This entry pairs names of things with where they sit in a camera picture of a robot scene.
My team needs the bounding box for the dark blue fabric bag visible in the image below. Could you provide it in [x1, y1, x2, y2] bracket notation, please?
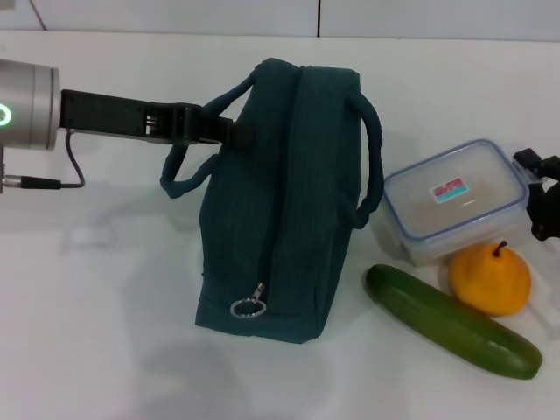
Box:
[159, 56, 386, 347]

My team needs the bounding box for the clear blue-rimmed food container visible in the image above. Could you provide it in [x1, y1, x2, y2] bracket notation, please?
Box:
[382, 138, 530, 267]

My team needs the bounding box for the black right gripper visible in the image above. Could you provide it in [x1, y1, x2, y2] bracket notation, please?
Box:
[511, 147, 560, 242]

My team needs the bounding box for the green cucumber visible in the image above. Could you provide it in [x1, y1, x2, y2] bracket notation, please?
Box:
[365, 263, 543, 381]

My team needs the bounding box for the grey left arm cable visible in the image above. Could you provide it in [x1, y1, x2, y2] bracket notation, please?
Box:
[2, 129, 87, 192]

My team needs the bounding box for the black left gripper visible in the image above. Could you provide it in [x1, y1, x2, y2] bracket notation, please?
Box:
[60, 88, 254, 153]

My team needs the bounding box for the orange pear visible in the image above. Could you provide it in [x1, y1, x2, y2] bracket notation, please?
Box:
[446, 240, 533, 318]

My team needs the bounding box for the silver zipper pull ring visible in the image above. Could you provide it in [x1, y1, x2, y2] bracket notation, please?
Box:
[229, 282, 267, 319]

